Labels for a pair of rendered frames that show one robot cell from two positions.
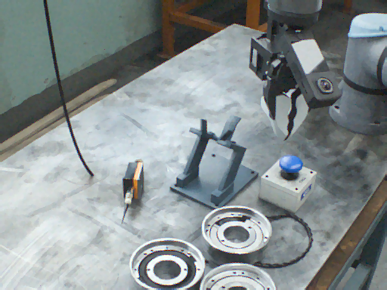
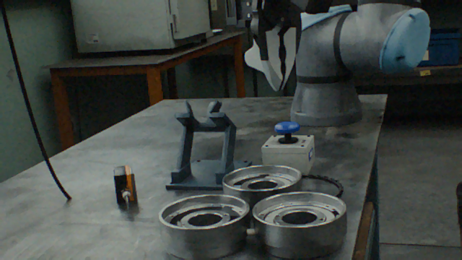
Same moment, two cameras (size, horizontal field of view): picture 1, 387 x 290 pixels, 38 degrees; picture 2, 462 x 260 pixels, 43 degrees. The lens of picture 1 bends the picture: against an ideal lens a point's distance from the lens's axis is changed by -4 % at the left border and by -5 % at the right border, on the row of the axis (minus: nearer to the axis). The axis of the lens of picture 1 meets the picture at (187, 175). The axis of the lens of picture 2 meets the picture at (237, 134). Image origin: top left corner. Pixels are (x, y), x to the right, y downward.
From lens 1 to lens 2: 39 cm
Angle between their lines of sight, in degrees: 28
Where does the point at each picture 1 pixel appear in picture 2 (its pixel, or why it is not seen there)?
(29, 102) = not seen: outside the picture
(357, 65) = (312, 57)
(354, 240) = (361, 248)
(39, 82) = not seen: outside the picture
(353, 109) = (318, 103)
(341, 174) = (333, 148)
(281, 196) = (288, 160)
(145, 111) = (107, 154)
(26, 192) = not seen: outside the picture
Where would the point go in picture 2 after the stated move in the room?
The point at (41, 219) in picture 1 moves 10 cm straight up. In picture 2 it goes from (19, 238) to (6, 163)
